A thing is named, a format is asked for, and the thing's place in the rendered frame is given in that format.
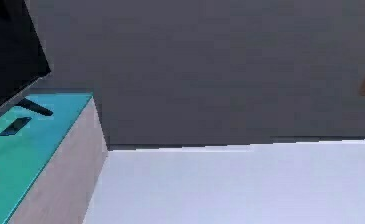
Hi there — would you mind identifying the teal topped wooden cabinet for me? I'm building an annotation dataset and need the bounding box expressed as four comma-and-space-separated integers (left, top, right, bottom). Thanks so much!
0, 92, 109, 224

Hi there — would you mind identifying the black remote control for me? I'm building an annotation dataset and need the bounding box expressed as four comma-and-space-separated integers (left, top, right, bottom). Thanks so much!
0, 116, 33, 137

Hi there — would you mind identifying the black television set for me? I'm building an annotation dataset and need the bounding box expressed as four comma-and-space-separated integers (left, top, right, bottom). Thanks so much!
0, 0, 54, 124

